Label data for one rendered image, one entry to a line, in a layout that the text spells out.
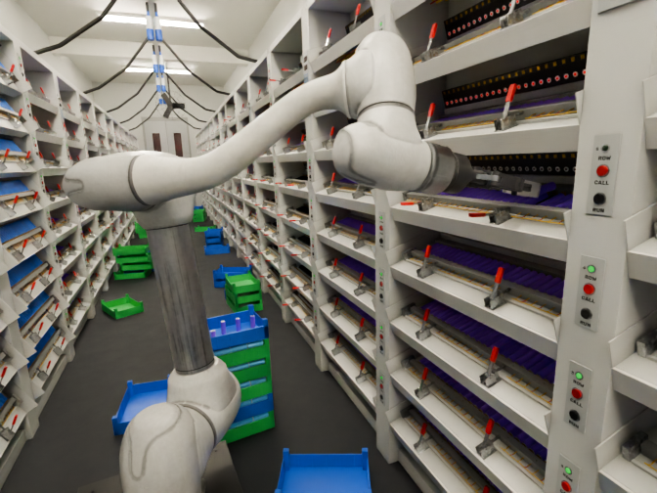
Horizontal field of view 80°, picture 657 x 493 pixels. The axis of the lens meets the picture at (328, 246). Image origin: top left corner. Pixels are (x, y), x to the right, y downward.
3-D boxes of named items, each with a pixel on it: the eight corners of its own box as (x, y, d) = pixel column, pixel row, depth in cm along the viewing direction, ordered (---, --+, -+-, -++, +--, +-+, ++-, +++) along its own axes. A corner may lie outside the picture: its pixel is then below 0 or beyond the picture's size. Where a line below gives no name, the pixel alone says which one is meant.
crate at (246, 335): (190, 357, 142) (188, 336, 141) (182, 336, 160) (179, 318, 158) (269, 337, 156) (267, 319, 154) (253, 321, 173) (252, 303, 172)
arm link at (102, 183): (120, 145, 72) (164, 148, 85) (39, 154, 76) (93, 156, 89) (133, 216, 74) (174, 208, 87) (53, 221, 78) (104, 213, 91)
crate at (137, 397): (166, 425, 167) (164, 409, 165) (113, 435, 162) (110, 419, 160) (174, 387, 195) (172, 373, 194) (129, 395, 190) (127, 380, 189)
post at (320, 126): (321, 372, 206) (307, 0, 169) (315, 363, 215) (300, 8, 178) (356, 364, 213) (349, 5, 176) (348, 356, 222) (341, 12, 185)
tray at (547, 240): (571, 263, 69) (564, 213, 66) (393, 220, 124) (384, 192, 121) (647, 219, 74) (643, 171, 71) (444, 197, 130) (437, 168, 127)
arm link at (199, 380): (163, 461, 101) (205, 410, 122) (221, 463, 97) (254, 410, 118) (94, 155, 87) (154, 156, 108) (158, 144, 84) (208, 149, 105)
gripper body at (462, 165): (460, 150, 69) (501, 158, 72) (431, 151, 77) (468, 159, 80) (452, 192, 70) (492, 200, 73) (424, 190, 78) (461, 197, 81)
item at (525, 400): (551, 452, 77) (541, 397, 73) (392, 333, 132) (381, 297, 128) (622, 400, 83) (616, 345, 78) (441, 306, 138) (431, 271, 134)
